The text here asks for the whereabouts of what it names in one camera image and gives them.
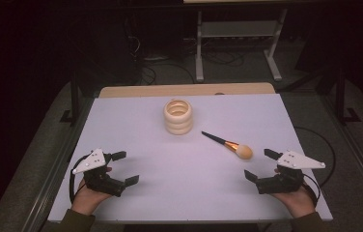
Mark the right hand-held gripper cable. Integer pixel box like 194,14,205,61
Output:
301,173,321,207

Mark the cream ringed brush holder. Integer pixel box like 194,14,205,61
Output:
163,98,194,135

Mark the white metal stand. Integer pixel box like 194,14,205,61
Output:
194,9,289,83

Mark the left hand-held gripper cable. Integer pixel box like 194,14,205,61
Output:
69,154,89,204

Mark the black floor cable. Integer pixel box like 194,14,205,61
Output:
293,126,337,189

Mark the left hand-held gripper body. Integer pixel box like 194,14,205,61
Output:
71,148,126,198

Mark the white table board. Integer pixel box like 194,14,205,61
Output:
47,93,333,223

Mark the person's left hand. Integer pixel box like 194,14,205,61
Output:
70,165,113,217

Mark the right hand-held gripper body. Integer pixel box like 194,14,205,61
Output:
255,150,326,195

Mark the wooden table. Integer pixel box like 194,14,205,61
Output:
98,82,276,99

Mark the hand-held gripper cable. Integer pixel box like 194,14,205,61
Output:
301,173,321,207
69,154,89,204

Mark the black metal stand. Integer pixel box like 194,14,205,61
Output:
59,73,81,127
335,66,362,125

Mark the black and copper makeup brush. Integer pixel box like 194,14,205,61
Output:
201,130,254,160

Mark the person's right hand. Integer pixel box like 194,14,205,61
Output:
270,167,318,219

